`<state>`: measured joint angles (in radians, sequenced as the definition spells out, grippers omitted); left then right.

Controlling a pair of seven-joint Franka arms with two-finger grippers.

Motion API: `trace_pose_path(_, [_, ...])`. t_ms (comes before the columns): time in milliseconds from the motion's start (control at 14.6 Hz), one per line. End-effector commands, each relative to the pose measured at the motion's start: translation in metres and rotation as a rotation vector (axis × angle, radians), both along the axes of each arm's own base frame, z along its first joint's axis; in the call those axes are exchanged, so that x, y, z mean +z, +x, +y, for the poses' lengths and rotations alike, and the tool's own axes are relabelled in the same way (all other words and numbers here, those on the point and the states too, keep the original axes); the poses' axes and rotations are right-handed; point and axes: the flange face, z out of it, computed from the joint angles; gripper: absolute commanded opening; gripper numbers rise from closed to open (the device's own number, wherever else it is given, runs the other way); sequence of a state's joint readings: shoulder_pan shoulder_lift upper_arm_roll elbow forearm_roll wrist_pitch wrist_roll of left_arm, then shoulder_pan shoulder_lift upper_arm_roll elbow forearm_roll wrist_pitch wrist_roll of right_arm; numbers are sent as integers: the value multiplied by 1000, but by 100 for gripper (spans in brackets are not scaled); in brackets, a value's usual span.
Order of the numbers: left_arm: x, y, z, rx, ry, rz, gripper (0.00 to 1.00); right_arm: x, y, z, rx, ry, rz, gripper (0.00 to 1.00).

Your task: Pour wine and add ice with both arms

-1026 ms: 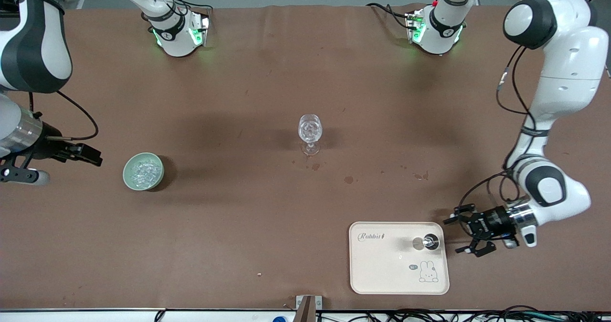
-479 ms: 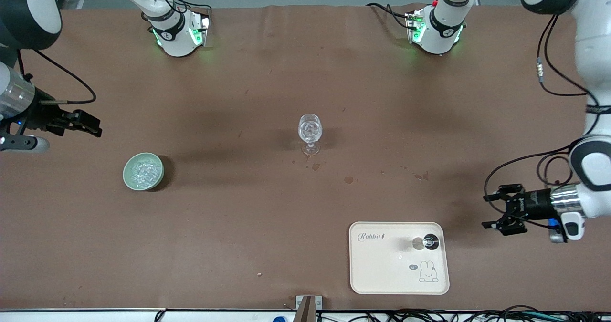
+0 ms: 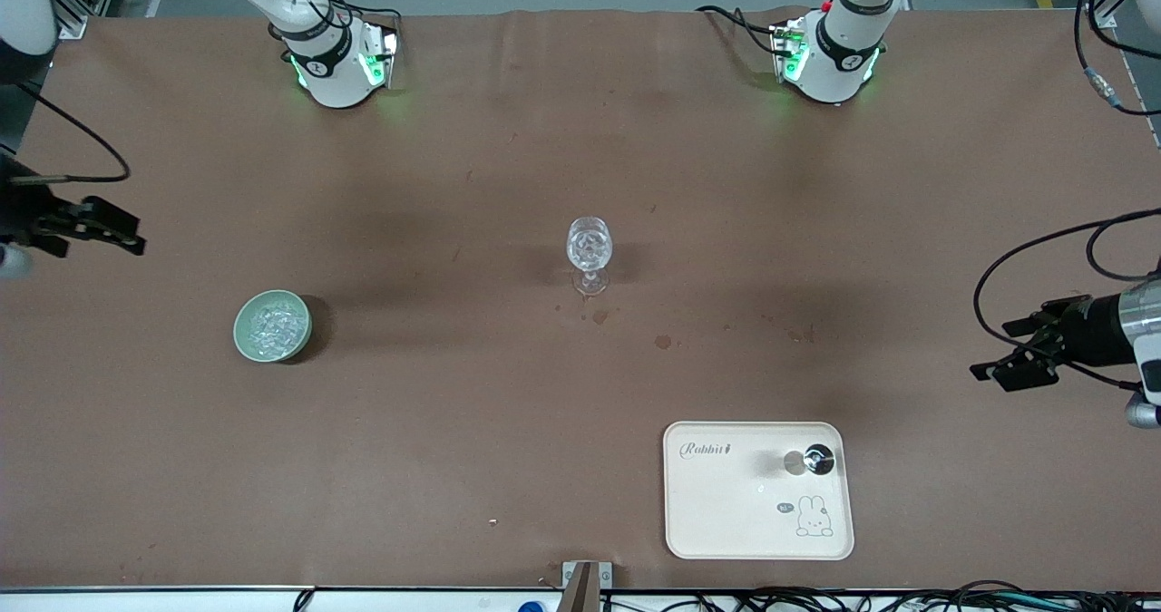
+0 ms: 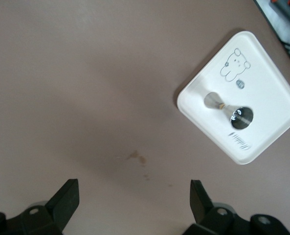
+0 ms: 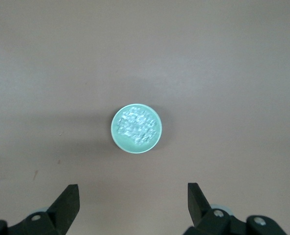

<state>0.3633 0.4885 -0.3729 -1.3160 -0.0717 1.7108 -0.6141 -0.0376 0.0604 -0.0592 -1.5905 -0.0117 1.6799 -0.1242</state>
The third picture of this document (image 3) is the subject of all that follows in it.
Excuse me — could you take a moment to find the steel double jigger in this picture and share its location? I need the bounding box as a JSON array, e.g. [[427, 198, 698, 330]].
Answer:
[[783, 444, 836, 477]]

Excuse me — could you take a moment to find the clear ice cubes pile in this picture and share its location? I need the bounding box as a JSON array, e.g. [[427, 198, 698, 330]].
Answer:
[[248, 302, 305, 357]]

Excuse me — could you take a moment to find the clear stemmed wine glass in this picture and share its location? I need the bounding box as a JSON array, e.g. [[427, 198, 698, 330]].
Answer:
[[566, 217, 614, 296]]

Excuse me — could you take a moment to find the pale green ceramic bowl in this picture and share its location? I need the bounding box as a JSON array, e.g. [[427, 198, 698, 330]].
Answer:
[[233, 289, 313, 364]]

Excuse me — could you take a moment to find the cream tray with rabbit print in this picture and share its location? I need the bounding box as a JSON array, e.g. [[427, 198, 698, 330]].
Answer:
[[663, 421, 855, 561]]

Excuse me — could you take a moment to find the brown table cover sheet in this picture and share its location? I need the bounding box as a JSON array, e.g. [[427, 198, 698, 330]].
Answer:
[[0, 9, 1161, 592]]

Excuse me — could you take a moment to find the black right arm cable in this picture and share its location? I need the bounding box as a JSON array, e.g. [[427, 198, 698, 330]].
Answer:
[[14, 82, 131, 184]]

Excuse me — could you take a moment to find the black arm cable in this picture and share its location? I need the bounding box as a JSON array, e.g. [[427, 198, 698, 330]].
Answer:
[[972, 0, 1161, 391], [14, 82, 131, 184]]

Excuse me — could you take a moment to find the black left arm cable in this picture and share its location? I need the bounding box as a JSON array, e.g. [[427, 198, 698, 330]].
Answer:
[[972, 0, 1161, 391]]

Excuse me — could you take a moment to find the aluminium frame profile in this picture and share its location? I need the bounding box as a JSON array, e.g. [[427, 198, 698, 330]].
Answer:
[[1084, 0, 1135, 31], [50, 0, 89, 40]]

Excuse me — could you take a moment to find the black cable bundle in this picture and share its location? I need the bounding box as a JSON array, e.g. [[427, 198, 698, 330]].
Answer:
[[599, 580, 1161, 612]]

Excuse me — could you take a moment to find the black right base cable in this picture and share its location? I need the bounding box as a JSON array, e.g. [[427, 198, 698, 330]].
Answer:
[[322, 0, 402, 33]]

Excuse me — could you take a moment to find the black base cable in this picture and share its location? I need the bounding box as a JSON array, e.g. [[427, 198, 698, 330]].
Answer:
[[696, 5, 783, 55], [322, 0, 402, 33]]

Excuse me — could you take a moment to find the black left base cable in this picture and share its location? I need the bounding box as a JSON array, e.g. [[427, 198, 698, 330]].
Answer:
[[696, 5, 783, 55]]

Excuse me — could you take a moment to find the aluminium camera mount post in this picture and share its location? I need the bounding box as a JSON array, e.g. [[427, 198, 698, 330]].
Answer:
[[561, 560, 613, 612]]

